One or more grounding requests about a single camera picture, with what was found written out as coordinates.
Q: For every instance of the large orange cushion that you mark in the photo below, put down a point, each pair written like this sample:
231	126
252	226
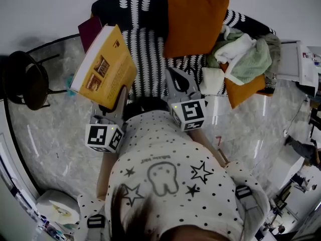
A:
195	24

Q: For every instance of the yellow book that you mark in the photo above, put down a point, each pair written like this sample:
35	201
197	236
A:
107	66

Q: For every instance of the person's left forearm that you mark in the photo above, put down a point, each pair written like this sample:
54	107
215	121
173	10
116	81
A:
106	174

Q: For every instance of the small orange cushion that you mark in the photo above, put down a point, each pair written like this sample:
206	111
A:
240	92

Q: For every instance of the white pillow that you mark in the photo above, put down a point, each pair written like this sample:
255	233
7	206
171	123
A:
212	80

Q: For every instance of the grey knitted throw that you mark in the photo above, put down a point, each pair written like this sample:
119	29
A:
274	49

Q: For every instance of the grey round pouf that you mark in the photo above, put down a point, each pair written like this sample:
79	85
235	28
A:
57	205

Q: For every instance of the maroon book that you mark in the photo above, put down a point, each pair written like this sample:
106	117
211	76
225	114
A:
89	32

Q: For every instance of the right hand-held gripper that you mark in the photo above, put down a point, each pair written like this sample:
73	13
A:
190	112

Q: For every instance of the black chair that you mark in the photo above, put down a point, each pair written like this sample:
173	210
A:
27	81

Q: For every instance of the white cabinet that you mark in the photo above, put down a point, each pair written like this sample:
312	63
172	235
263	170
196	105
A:
303	69

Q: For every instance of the person's right forearm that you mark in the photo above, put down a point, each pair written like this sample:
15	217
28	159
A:
205	144

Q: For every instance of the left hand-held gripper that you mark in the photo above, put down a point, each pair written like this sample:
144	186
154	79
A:
100	134

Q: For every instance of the green and white blanket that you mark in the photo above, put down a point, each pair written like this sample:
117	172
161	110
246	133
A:
253	61

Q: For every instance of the black white patterned book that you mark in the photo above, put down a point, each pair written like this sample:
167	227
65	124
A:
148	59

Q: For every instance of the person's black trousers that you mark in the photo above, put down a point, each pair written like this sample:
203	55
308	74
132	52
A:
148	107

